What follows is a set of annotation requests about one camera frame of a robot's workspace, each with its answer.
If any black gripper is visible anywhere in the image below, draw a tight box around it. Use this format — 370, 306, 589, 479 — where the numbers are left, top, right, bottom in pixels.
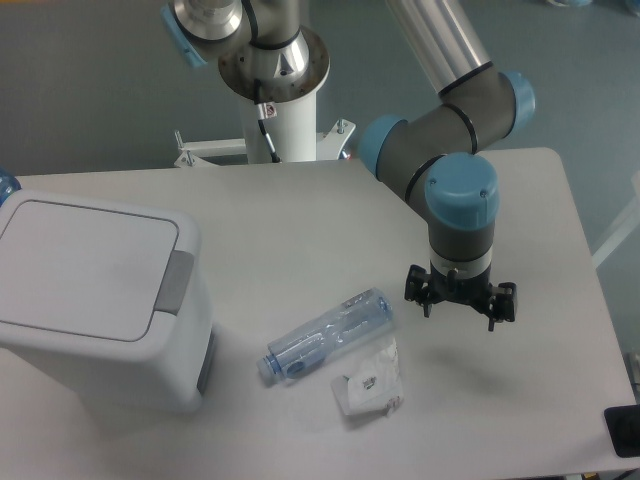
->
404, 265, 517, 332

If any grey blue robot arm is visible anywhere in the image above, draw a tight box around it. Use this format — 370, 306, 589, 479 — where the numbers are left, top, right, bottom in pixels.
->
161, 1, 535, 324

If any white trash can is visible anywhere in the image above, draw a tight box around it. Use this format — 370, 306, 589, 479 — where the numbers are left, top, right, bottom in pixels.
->
1, 190, 215, 412

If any crumpled white plastic wrapper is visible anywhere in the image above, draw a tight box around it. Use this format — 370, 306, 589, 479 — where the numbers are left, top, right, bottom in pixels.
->
331, 337, 404, 417

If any clear blue plastic bottle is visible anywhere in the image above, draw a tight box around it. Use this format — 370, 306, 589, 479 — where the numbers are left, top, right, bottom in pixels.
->
257, 288, 393, 386

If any black device at edge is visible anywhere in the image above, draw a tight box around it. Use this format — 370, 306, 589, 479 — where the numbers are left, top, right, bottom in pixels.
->
604, 404, 639, 458

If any white frame at right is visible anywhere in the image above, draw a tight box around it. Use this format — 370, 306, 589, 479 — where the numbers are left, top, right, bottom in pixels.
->
592, 172, 639, 268

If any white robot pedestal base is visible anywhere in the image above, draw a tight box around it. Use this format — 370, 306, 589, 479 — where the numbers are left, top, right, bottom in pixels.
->
172, 27, 357, 169

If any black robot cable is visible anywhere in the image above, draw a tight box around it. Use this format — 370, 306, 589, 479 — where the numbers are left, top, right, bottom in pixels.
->
252, 78, 284, 165

